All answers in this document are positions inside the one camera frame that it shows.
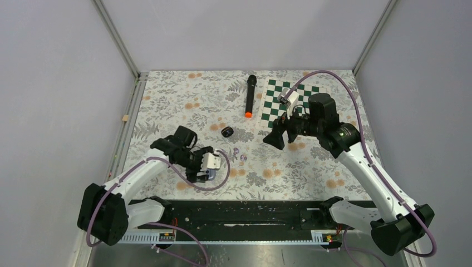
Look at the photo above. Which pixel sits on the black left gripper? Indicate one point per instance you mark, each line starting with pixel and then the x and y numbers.
pixel 200 153

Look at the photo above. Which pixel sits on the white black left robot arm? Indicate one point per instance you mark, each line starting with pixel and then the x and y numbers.
pixel 107 211

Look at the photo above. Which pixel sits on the white slotted cable duct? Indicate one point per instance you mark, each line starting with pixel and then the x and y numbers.
pixel 169 237

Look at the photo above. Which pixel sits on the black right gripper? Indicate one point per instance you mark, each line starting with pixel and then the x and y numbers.
pixel 275 138

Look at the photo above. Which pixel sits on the green white chessboard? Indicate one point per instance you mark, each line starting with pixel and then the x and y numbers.
pixel 270 108

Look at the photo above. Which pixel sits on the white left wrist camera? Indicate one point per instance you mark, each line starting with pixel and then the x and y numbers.
pixel 210 161

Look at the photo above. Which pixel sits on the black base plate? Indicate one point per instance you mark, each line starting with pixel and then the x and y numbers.
pixel 260 218

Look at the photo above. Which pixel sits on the lavender earbuds case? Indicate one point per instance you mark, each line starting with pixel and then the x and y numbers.
pixel 211 174

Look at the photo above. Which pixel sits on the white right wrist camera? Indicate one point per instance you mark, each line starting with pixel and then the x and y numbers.
pixel 289 98

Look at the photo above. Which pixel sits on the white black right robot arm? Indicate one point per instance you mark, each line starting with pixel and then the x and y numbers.
pixel 399 220

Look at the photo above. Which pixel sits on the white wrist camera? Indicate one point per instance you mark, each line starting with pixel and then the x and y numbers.
pixel 289 98
pixel 210 161

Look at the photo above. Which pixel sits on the floral tablecloth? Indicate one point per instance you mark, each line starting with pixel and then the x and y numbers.
pixel 208 101

